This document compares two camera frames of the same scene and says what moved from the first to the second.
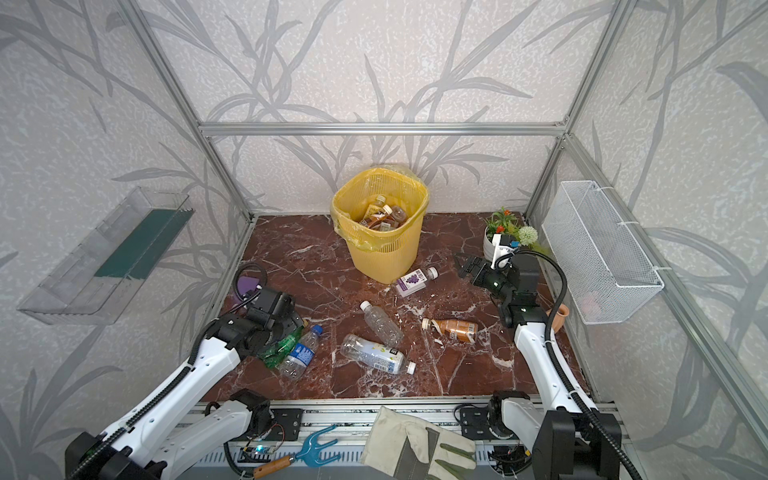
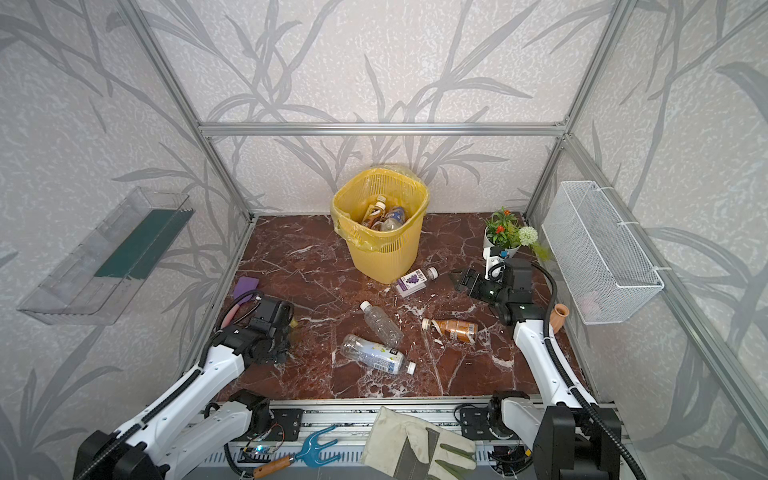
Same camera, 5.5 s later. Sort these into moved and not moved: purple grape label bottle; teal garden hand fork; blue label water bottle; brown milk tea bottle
Moved: blue label water bottle
Not moved: teal garden hand fork; brown milk tea bottle; purple grape label bottle
